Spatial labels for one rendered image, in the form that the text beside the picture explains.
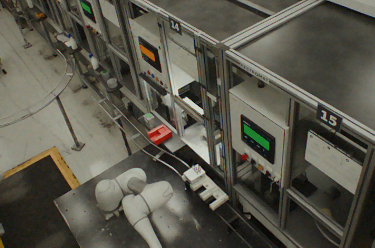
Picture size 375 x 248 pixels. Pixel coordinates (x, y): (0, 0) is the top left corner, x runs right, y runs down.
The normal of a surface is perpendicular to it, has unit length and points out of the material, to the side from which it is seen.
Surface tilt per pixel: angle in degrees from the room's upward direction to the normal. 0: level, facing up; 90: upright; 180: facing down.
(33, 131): 0
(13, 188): 0
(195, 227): 0
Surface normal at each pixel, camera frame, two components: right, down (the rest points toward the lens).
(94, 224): -0.11, -0.75
